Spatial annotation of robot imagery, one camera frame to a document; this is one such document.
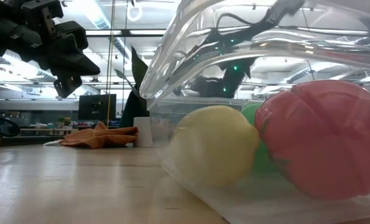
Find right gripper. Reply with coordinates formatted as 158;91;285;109
189;74;238;100

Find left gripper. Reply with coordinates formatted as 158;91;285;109
0;0;101;99

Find green toy vegetable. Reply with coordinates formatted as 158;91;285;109
240;102;280;175

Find yellow toy lemon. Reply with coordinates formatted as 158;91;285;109
169;105;261;188

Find red toy tomato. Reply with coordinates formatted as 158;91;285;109
254;80;370;200

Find clear plastic tupperware container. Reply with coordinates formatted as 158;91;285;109
139;0;370;224

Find black background monitor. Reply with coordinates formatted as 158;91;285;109
78;93;118;122

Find green potted plant leaves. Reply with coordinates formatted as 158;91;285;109
114;46;151;128

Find orange cloth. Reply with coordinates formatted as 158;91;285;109
59;121;139;149

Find white plant pot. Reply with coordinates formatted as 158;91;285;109
133;116;154;148

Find background workbench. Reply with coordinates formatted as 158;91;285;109
0;126;80;147

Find yellow hanging cord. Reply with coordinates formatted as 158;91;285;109
105;0;116;129

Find dark hanging cord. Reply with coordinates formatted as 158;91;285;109
121;0;129;114

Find white hanging ring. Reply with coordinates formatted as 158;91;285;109
126;2;144;22

